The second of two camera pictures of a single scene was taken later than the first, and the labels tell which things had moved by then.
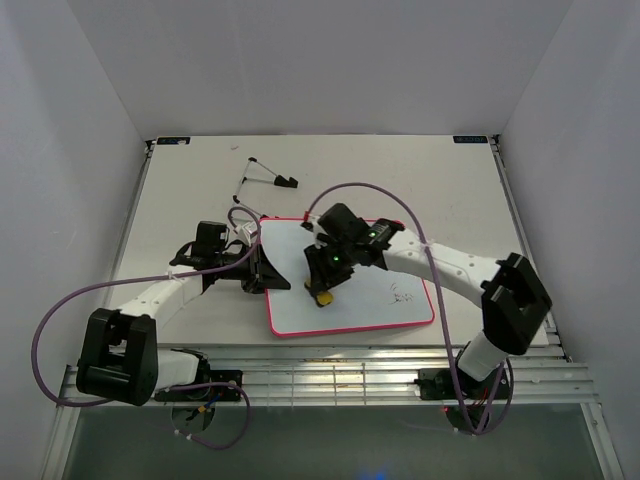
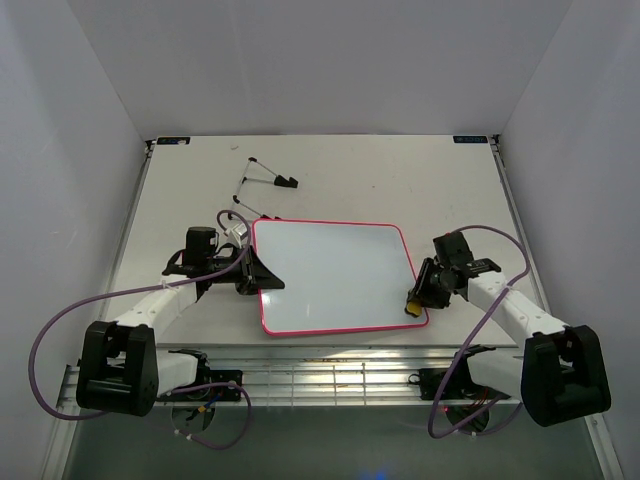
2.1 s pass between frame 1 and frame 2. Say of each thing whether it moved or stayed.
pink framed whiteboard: stayed
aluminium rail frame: stayed
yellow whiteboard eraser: moved
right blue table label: stayed
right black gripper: moved
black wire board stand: stayed
